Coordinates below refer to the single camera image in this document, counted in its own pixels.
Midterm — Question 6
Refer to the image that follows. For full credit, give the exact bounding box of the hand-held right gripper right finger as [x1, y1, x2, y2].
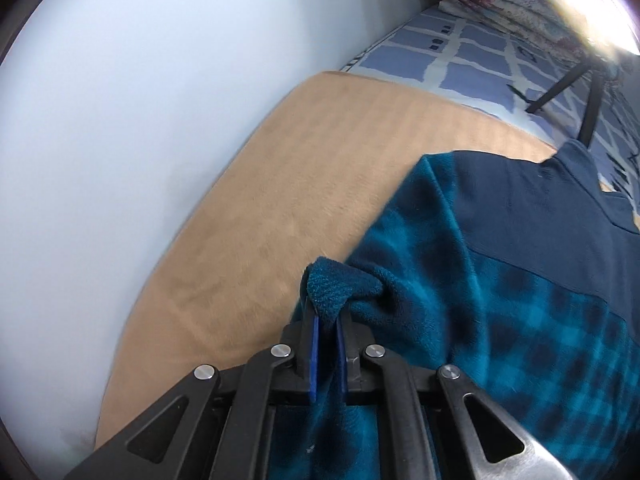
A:
[336, 311, 576, 480]

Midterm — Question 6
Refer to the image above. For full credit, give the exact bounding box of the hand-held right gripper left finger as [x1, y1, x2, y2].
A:
[64, 305, 321, 480]

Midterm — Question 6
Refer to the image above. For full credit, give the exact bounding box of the teal plaid fleece garment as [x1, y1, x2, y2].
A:
[270, 140, 640, 480]

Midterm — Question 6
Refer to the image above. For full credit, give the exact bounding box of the tan blanket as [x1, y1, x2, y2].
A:
[95, 71, 640, 448]

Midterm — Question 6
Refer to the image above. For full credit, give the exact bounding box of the blue checked bed sheet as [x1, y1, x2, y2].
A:
[340, 5, 640, 196]

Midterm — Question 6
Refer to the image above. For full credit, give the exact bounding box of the black tripod stand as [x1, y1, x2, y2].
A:
[525, 57, 621, 146]

